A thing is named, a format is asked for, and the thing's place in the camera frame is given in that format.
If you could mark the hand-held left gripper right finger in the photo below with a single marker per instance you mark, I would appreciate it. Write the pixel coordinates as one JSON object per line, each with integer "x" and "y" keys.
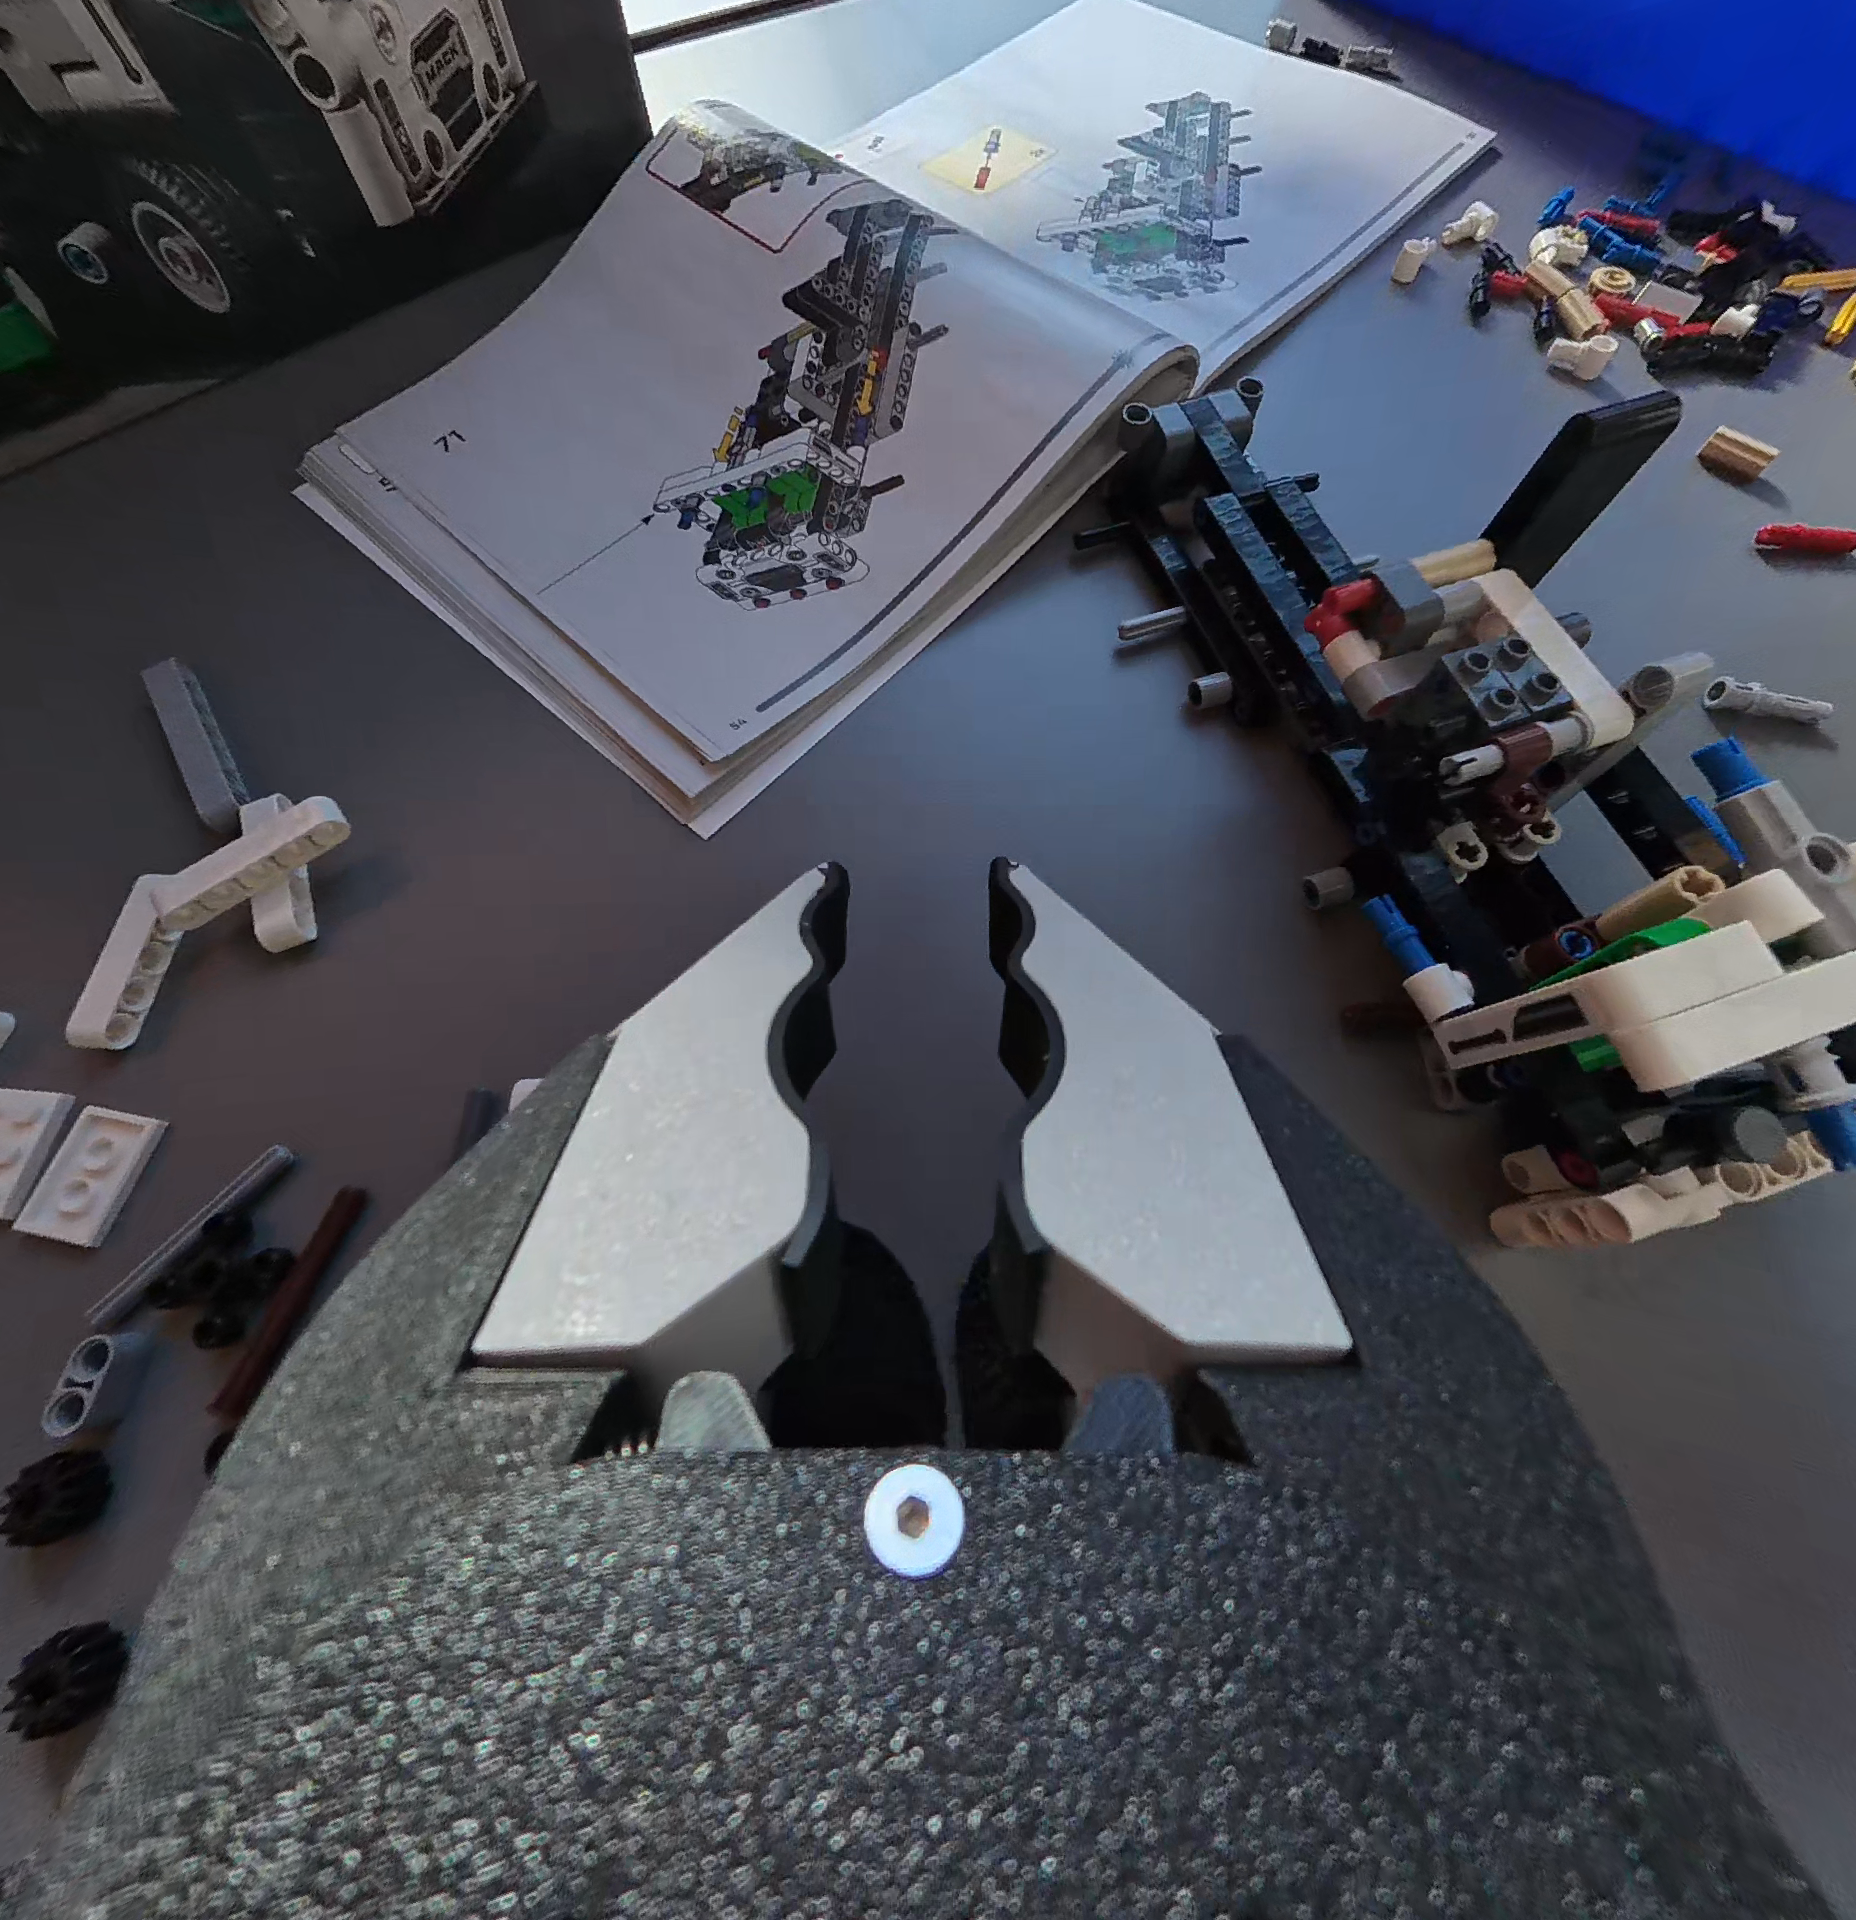
{"x": 1168, "y": 1200}

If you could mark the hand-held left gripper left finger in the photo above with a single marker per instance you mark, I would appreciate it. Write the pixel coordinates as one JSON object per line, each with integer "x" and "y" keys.
{"x": 660, "y": 1185}

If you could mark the lego truck chassis model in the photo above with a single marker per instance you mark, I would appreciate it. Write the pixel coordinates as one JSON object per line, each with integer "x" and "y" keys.
{"x": 1467, "y": 750}

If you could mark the grey lego pin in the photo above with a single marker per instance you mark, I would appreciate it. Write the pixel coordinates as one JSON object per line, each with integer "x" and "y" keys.
{"x": 1768, "y": 699}

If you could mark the red lego pin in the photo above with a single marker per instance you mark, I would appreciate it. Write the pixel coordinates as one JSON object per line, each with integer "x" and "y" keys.
{"x": 1807, "y": 539}

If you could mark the brown lego axle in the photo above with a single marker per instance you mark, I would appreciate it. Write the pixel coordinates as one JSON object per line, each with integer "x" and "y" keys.
{"x": 290, "y": 1297}

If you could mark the cluster of black lego pins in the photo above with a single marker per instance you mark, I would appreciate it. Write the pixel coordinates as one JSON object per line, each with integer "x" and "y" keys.
{"x": 225, "y": 1275}

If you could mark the white short lego beam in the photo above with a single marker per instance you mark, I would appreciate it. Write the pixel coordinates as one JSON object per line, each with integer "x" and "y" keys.
{"x": 284, "y": 908}

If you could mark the grey lego axle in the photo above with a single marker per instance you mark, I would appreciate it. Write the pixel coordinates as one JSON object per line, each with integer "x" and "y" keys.
{"x": 194, "y": 1237}

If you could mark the white studded lego plate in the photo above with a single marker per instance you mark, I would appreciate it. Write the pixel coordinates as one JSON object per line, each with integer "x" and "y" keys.
{"x": 15, "y": 1148}
{"x": 96, "y": 1179}

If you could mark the white angled lego beam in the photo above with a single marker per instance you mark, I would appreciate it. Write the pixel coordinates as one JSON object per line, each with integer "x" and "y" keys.
{"x": 148, "y": 938}

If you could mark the grey double lego connector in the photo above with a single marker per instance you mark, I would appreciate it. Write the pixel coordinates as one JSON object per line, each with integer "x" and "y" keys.
{"x": 100, "y": 1380}

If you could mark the grey lego beam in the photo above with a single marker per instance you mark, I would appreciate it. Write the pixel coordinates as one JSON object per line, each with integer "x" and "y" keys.
{"x": 201, "y": 742}

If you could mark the black lego gear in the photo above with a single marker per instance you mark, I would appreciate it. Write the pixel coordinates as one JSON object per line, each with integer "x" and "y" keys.
{"x": 56, "y": 1497}
{"x": 68, "y": 1680}

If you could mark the lego instruction booklet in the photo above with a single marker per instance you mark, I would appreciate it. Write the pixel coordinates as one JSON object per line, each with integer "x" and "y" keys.
{"x": 597, "y": 495}

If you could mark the tan grooved lego brick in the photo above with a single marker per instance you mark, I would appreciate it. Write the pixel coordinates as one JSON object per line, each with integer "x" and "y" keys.
{"x": 1737, "y": 454}

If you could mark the pile of small lego pieces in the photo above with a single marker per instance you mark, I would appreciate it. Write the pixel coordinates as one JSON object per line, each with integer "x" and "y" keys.
{"x": 1619, "y": 286}

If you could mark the lego set box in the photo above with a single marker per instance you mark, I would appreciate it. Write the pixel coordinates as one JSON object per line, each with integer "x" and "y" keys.
{"x": 269, "y": 151}

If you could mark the cluster of dark lego bits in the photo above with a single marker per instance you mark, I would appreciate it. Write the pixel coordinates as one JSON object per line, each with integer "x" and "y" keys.
{"x": 1370, "y": 61}

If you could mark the blue plastic bin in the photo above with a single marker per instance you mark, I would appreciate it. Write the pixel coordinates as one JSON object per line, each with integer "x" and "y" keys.
{"x": 1694, "y": 76}

